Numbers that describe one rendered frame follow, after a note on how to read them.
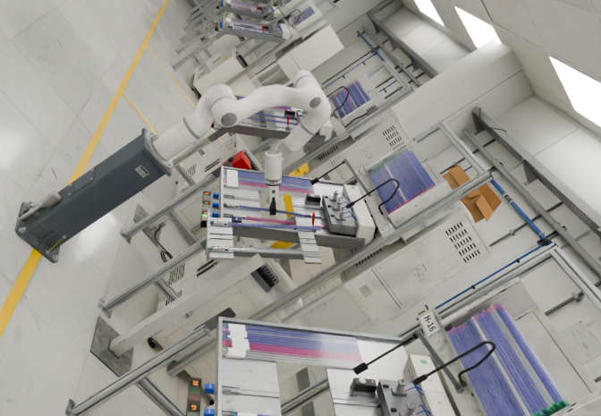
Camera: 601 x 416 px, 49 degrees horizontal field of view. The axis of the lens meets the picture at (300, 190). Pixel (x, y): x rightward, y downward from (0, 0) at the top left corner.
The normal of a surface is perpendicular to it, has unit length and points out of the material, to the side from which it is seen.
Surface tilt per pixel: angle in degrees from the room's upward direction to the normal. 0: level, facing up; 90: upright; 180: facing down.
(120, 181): 90
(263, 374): 44
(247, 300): 90
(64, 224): 90
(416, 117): 90
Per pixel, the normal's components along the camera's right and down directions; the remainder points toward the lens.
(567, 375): -0.55, -0.74
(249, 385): 0.21, -0.90
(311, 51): 0.10, 0.41
